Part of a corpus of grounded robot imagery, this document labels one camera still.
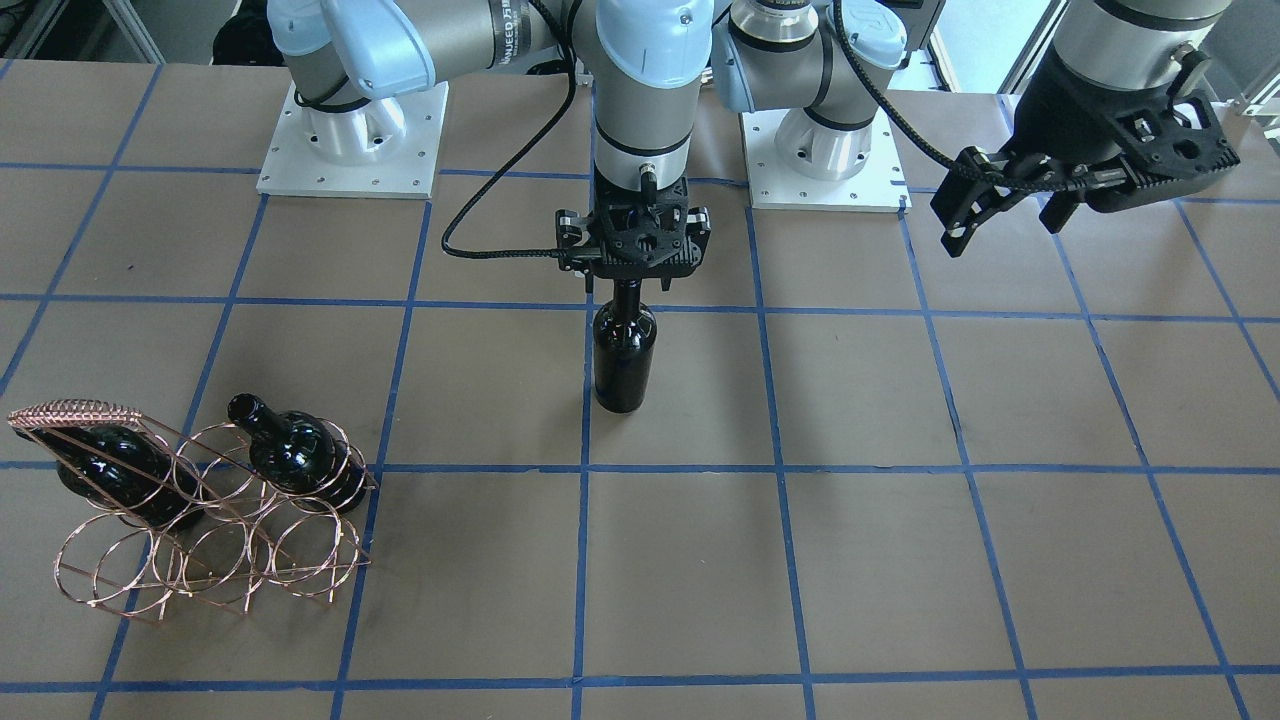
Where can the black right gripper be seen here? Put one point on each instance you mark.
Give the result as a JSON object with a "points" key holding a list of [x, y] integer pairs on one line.
{"points": [[572, 226]]}

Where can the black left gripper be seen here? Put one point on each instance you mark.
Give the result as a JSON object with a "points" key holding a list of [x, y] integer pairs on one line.
{"points": [[1052, 118]]}

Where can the dark glass wine bottle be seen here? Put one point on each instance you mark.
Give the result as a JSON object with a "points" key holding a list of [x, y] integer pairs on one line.
{"points": [[624, 337]]}

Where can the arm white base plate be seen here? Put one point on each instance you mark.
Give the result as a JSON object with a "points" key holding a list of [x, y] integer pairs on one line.
{"points": [[796, 164], [387, 150]]}

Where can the copper wire wine basket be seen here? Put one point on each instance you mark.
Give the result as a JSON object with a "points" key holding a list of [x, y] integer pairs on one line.
{"points": [[205, 516]]}

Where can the dark wine bottle in basket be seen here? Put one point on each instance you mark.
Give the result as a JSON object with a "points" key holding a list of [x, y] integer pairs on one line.
{"points": [[296, 453]]}

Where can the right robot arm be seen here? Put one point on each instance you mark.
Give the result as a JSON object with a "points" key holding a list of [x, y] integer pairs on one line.
{"points": [[645, 57]]}

